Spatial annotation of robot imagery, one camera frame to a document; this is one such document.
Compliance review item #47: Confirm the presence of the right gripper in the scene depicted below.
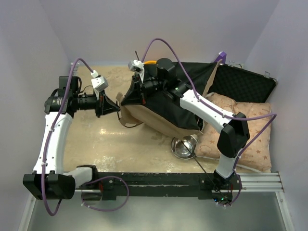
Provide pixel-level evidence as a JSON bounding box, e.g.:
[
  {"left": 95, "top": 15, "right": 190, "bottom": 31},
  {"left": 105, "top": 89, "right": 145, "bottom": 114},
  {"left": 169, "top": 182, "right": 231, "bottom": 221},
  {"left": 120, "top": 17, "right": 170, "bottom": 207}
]
[{"left": 120, "top": 73, "right": 167, "bottom": 105}]

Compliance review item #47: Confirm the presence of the beige pet tent fabric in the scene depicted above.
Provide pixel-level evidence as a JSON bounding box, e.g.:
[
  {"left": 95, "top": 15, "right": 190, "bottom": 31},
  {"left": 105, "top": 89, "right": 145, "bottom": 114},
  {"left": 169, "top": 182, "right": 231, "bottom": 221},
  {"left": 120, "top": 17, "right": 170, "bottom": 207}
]
[{"left": 116, "top": 62, "right": 219, "bottom": 138}]

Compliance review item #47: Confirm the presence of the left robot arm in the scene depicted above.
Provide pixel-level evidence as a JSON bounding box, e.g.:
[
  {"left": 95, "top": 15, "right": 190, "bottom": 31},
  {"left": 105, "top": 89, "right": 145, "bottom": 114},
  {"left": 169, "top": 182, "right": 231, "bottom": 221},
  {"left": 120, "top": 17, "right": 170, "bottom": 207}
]
[{"left": 23, "top": 76, "right": 119, "bottom": 200}]

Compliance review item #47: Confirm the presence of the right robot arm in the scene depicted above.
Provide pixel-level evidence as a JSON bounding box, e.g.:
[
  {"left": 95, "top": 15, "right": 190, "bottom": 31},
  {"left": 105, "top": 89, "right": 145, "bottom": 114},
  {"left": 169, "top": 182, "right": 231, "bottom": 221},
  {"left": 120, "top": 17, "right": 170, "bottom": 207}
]
[{"left": 121, "top": 58, "right": 250, "bottom": 189}]

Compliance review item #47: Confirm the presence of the yellow double bowl holder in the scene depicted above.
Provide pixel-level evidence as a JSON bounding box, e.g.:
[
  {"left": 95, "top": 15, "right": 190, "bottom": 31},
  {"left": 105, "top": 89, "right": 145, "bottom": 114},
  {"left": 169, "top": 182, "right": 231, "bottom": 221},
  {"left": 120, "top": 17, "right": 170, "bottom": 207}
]
[{"left": 144, "top": 60, "right": 157, "bottom": 64}]

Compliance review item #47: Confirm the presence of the steel bowl front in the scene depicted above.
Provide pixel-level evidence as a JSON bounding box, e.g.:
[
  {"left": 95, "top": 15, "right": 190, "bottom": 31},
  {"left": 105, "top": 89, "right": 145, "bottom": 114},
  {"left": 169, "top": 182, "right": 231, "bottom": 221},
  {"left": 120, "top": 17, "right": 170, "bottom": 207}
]
[{"left": 171, "top": 135, "right": 198, "bottom": 160}]

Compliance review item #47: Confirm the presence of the purple plastic piece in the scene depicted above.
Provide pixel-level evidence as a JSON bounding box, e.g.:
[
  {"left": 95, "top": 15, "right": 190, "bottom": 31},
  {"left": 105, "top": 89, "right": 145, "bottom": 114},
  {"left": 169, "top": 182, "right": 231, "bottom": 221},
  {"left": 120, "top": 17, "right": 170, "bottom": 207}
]
[{"left": 214, "top": 51, "right": 227, "bottom": 64}]

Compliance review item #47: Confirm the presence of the black foam-lined case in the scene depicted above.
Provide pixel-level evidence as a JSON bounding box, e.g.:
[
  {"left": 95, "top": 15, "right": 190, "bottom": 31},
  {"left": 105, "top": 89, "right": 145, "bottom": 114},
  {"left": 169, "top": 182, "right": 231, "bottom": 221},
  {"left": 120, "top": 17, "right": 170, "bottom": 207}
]
[{"left": 208, "top": 64, "right": 278, "bottom": 103}]

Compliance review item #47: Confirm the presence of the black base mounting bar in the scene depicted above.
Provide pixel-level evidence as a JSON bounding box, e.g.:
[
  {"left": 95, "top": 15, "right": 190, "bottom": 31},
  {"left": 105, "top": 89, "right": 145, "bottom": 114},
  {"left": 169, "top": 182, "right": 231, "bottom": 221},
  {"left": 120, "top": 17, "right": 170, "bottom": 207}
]
[{"left": 77, "top": 172, "right": 242, "bottom": 201}]

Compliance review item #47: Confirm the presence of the pink patterned pillow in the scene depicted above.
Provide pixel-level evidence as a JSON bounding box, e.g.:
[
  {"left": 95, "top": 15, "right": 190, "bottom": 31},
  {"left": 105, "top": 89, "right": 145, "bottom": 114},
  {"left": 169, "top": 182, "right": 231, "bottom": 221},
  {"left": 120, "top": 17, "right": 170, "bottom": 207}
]
[{"left": 195, "top": 93, "right": 271, "bottom": 172}]

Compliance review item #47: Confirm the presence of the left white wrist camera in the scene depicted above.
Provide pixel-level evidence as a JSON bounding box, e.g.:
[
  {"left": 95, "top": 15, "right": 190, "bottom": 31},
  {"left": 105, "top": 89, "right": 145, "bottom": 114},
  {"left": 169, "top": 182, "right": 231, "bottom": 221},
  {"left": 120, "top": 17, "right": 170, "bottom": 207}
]
[{"left": 91, "top": 70, "right": 109, "bottom": 93}]

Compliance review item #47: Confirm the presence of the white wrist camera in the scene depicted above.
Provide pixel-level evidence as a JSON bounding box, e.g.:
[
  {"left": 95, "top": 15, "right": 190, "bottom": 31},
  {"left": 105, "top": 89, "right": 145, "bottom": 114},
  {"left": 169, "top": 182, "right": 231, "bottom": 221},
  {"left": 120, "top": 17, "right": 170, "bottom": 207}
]
[
  {"left": 128, "top": 60, "right": 145, "bottom": 83},
  {"left": 91, "top": 70, "right": 109, "bottom": 93}
]

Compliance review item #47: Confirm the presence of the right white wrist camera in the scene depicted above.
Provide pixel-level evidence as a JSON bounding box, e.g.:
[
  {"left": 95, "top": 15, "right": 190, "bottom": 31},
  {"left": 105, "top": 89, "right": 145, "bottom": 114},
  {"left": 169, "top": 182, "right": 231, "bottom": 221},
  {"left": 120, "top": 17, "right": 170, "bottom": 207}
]
[{"left": 128, "top": 60, "right": 145, "bottom": 83}]

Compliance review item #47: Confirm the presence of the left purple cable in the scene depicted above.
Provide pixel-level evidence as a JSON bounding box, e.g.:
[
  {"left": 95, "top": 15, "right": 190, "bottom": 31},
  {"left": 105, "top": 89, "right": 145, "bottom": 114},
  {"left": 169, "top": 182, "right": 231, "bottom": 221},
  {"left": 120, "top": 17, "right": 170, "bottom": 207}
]
[{"left": 40, "top": 57, "right": 129, "bottom": 217}]

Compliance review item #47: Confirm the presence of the purple cable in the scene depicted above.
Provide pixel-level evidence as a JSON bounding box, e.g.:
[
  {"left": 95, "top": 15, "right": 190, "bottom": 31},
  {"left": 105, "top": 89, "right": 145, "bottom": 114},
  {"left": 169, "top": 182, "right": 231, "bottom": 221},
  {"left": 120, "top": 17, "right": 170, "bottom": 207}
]
[
  {"left": 40, "top": 57, "right": 129, "bottom": 217},
  {"left": 141, "top": 38, "right": 277, "bottom": 207}
]

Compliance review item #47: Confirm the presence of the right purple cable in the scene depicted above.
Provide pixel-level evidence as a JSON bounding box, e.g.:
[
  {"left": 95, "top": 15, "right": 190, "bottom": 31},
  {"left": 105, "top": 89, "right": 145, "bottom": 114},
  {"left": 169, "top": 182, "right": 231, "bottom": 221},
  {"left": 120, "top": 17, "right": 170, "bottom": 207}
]
[{"left": 141, "top": 38, "right": 277, "bottom": 207}]

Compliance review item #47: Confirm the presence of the aluminium rail frame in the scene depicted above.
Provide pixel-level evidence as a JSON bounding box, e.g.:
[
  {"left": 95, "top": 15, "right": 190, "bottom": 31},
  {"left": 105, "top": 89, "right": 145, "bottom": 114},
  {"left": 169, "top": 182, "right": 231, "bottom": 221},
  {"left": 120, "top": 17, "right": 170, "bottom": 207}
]
[{"left": 19, "top": 173, "right": 294, "bottom": 231}]

